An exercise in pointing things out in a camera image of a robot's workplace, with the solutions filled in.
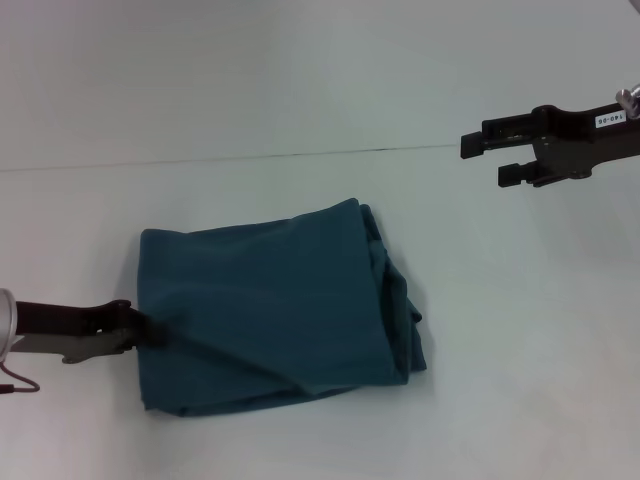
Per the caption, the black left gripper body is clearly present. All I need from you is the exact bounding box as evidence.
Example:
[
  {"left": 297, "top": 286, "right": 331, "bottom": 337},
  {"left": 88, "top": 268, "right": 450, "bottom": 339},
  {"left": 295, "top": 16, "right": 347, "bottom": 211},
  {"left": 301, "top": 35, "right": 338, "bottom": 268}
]
[{"left": 10, "top": 299, "right": 139, "bottom": 365}]

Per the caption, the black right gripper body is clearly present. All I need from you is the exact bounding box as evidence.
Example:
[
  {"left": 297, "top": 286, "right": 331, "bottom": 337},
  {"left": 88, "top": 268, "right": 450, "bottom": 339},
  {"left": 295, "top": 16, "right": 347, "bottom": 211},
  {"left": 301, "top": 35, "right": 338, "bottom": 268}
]
[{"left": 530, "top": 100, "right": 640, "bottom": 189}]

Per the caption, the teal blue shirt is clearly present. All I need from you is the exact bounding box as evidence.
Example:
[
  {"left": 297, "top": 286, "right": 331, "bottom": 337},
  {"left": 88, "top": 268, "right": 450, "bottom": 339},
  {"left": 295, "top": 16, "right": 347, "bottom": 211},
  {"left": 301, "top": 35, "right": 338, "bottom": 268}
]
[{"left": 136, "top": 197, "right": 429, "bottom": 420}]

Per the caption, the left gripper cable with plug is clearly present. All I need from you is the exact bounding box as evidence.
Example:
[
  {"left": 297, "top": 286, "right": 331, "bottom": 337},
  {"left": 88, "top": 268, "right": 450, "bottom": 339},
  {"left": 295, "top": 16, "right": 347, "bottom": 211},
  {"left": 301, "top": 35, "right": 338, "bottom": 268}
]
[{"left": 0, "top": 360, "right": 41, "bottom": 396}]

